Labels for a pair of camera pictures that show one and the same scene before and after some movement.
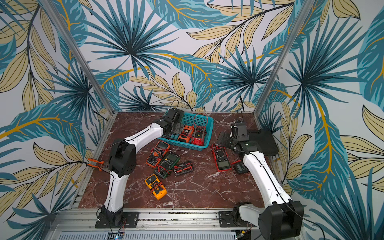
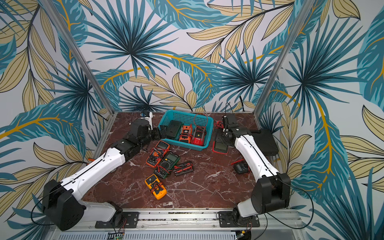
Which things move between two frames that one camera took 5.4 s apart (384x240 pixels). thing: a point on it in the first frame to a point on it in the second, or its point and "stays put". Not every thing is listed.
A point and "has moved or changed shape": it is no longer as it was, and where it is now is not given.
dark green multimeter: [176, 128] stays put
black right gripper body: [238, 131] to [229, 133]
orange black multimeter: [157, 153] stays put
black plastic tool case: [266, 143] stays put
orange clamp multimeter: [186, 135] stays put
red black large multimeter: [222, 158] has moved or changed shape
